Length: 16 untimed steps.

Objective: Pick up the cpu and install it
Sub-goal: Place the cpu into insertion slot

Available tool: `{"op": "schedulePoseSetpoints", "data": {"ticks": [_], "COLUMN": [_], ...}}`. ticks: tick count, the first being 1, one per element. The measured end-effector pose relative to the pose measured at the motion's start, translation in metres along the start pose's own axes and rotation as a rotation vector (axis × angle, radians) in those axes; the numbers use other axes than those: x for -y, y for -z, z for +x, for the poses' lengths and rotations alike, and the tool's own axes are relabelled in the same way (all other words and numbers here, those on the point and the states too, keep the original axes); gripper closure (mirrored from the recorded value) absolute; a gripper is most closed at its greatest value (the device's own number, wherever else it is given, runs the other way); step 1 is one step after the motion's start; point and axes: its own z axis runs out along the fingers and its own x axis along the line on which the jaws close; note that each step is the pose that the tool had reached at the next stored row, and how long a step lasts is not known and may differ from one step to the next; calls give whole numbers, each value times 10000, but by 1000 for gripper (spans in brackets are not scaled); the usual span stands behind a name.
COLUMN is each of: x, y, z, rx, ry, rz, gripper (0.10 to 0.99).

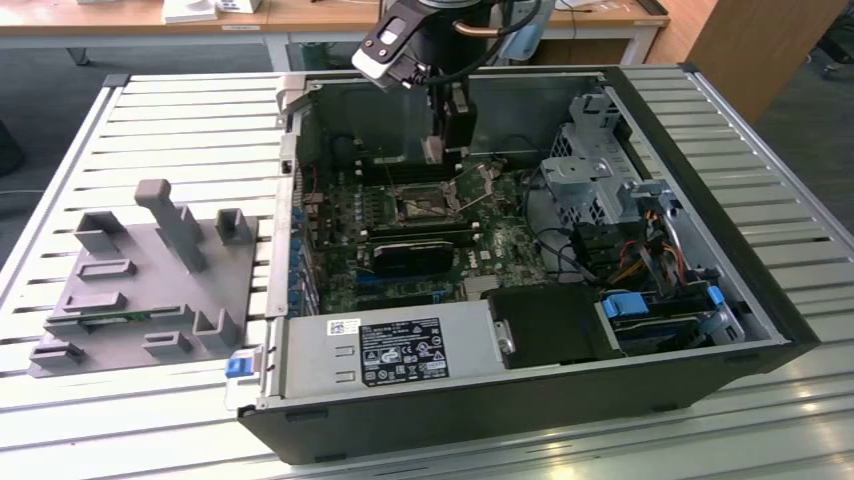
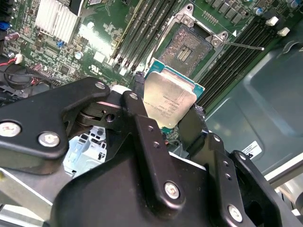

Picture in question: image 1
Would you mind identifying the black office chair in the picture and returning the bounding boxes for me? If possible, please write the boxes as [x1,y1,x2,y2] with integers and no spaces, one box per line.
[817,22,854,81]

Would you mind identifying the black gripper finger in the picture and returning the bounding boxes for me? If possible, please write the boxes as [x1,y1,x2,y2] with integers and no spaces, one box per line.
[430,74,448,139]
[444,82,480,150]

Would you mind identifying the metal socket cover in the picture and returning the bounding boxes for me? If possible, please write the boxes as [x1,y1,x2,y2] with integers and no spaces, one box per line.
[450,160,510,212]

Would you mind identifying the thin red wire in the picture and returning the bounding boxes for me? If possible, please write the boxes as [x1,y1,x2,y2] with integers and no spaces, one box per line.
[303,159,329,206]

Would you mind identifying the blue case latch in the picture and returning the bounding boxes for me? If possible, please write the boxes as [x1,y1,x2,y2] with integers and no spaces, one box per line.
[225,349,263,380]

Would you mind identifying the grey flat cable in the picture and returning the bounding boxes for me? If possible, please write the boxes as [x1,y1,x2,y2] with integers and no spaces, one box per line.
[657,199,690,296]

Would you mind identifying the blue disk carrier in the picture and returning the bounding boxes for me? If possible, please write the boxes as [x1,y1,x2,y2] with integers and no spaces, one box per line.
[598,291,710,351]

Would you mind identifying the CPU socket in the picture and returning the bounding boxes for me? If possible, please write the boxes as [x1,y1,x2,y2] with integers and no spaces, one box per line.
[391,183,470,225]

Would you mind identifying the black RAM slot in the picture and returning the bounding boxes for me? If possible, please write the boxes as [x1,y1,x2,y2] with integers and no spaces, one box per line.
[357,163,468,177]
[365,232,482,250]
[359,168,469,182]
[363,222,481,240]
[365,227,481,245]
[359,158,466,172]
[357,153,423,167]

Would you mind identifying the yellow orange power wires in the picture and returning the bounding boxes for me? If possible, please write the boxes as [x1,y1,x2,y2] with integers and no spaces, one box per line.
[617,239,689,286]

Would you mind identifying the wooden desk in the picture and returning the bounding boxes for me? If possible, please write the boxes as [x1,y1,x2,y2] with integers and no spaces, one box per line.
[0,0,289,66]
[266,0,673,69]

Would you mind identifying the black plastic shroud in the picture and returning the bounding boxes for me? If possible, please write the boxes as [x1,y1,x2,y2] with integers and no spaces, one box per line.
[486,285,629,371]

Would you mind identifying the green RAM stick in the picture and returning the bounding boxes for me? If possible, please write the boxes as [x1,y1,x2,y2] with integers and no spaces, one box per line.
[78,310,157,325]

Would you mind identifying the silver power supply unit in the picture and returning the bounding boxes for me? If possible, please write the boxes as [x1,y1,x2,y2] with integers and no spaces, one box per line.
[257,302,509,409]

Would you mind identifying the black wire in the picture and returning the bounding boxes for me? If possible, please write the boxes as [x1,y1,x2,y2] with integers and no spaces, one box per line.
[522,182,606,289]

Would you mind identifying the green motherboard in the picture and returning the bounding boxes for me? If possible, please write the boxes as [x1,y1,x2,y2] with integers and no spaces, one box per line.
[293,158,546,317]

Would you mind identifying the silver drive cage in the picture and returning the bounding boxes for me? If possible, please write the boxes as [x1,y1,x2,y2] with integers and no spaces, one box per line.
[537,89,680,229]

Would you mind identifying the black graphics card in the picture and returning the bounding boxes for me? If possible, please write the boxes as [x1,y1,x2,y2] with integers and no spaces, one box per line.
[369,238,457,277]

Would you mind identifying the silver CPU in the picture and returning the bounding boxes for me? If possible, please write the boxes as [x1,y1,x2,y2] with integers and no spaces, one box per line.
[419,135,448,166]

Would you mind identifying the wooden cabinet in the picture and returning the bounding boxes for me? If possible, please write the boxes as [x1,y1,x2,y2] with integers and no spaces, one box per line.
[680,0,854,126]

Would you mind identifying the metal locking lever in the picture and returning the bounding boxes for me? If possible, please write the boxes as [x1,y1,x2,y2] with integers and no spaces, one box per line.
[377,149,401,193]

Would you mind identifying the grey parts rack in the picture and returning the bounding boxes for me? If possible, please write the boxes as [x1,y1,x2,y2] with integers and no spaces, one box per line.
[26,177,263,380]

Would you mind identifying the black PC case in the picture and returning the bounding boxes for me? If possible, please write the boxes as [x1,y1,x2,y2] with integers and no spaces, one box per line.
[237,63,824,466]

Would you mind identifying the large white box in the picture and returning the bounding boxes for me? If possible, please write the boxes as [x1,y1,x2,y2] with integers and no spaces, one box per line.
[163,0,222,25]

